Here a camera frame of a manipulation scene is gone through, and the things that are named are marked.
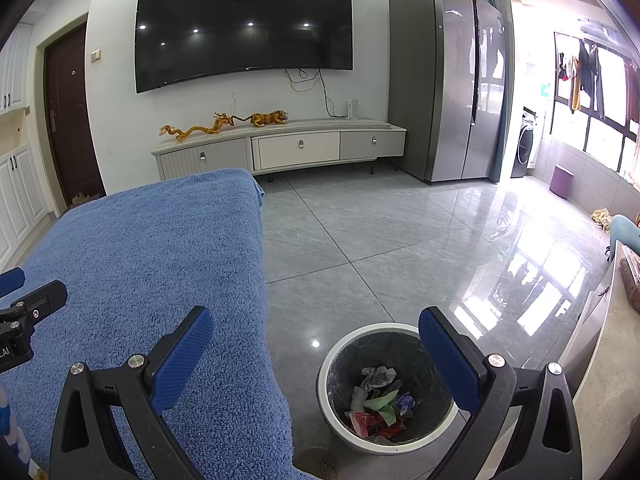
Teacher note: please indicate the purple stool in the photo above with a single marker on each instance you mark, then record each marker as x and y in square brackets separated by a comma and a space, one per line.
[562, 180]

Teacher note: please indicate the black wall television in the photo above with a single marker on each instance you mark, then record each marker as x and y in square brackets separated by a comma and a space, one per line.
[240, 25]

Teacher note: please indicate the blue fluffy blanket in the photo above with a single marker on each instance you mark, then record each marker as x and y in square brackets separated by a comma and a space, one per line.
[150, 260]

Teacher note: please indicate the yellow patterned cloth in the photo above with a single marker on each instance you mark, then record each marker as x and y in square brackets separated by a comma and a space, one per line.
[601, 219]

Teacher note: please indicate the brown cardboard pile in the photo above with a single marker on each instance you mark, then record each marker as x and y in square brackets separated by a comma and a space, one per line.
[86, 199]

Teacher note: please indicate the white grey television cabinet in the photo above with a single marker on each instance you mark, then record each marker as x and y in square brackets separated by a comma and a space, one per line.
[295, 150]

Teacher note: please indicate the dark brown door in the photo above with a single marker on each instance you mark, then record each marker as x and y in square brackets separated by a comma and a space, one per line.
[75, 125]

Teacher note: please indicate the grey refrigerator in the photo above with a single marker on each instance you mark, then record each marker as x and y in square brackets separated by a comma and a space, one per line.
[440, 85]

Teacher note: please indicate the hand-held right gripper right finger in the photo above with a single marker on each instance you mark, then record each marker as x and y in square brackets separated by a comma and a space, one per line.
[450, 360]

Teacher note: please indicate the white blue patterned cloth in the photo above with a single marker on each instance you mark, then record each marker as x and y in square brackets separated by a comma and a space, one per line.
[10, 420]

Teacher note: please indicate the dark hanging jacket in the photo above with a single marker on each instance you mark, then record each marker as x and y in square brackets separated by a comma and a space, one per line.
[592, 75]

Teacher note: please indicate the teal cushion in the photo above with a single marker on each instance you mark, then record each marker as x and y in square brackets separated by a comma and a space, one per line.
[625, 232]

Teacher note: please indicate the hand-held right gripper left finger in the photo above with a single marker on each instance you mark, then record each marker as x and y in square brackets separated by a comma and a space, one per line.
[182, 360]

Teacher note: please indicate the washing machine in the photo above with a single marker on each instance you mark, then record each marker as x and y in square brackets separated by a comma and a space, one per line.
[525, 142]

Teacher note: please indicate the green wrapper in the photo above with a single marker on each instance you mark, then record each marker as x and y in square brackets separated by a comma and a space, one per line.
[381, 402]

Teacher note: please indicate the yellow hanging garment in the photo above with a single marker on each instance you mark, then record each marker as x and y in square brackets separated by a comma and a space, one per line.
[576, 87]

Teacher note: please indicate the beige side table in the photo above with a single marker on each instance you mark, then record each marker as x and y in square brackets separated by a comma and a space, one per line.
[610, 385]

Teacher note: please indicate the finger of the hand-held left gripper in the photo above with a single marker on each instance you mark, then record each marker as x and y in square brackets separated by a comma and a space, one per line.
[42, 302]
[11, 281]

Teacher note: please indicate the wall switch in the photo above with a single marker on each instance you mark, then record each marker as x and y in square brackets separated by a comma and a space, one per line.
[97, 55]

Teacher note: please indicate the white trash bin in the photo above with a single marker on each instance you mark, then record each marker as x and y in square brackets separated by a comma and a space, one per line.
[350, 355]

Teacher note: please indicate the white router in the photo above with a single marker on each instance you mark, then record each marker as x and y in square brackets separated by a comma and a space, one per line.
[352, 109]

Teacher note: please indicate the orange dragon figurine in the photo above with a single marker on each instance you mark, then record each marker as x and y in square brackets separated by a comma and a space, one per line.
[220, 122]

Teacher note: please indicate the orange tiger figurine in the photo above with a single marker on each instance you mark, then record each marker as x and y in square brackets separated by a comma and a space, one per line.
[267, 119]

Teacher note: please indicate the white cabinet unit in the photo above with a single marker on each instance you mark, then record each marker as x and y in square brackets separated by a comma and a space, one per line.
[15, 195]

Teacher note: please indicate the brown round mat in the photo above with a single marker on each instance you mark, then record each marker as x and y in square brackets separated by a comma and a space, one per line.
[320, 465]

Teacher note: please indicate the purple wrapper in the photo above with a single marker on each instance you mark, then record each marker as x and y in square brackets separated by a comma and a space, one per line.
[406, 404]

